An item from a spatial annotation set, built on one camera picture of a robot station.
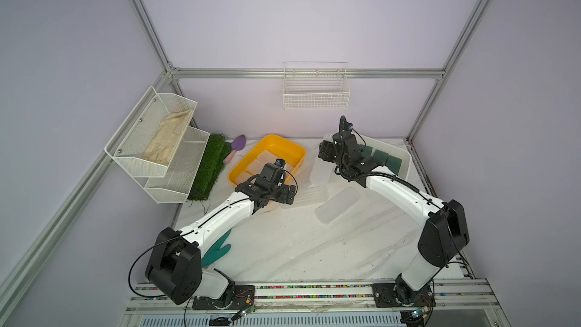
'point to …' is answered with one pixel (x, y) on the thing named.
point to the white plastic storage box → (390, 150)
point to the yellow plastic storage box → (293, 153)
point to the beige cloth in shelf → (161, 146)
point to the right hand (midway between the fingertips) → (329, 149)
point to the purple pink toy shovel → (237, 144)
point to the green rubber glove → (216, 250)
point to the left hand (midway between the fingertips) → (281, 191)
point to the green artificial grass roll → (211, 167)
